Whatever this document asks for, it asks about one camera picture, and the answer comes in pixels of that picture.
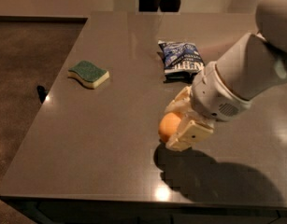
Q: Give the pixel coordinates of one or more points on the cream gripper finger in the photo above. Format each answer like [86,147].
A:
[181,103]
[189,132]

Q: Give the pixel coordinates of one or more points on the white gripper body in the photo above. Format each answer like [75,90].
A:
[211,93]

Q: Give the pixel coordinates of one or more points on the orange fruit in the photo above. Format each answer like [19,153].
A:
[169,125]

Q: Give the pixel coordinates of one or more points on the blue chip bag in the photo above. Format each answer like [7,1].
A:
[182,60]

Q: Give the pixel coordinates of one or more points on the green and yellow sponge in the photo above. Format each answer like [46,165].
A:
[88,74]

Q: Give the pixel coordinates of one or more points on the black object at table edge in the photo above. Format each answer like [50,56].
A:
[42,93]

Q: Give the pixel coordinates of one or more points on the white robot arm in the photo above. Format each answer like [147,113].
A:
[256,62]

